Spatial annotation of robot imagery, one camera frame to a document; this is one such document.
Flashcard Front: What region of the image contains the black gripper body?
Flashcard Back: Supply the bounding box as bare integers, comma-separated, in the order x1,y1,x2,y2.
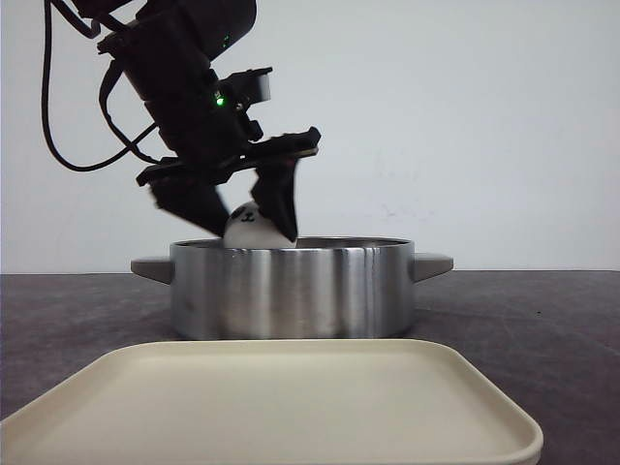
98,9,321,184

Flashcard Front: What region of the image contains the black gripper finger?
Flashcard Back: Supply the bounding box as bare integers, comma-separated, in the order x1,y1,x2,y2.
149,178,230,237
251,160,298,242

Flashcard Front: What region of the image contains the panda bun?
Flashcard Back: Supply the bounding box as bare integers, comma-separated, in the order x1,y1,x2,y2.
223,201,296,249

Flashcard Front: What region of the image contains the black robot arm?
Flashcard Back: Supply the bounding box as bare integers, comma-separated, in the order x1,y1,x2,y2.
70,1,321,240

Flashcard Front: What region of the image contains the stainless steel steamer pot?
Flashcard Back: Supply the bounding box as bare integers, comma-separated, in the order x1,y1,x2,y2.
131,236,453,340

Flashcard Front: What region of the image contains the beige square tray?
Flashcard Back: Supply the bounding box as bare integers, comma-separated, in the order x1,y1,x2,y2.
1,339,543,464

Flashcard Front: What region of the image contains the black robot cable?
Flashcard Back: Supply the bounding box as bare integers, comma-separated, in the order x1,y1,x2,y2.
40,0,164,171

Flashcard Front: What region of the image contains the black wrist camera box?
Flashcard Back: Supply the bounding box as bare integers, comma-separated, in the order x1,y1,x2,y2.
218,67,273,109

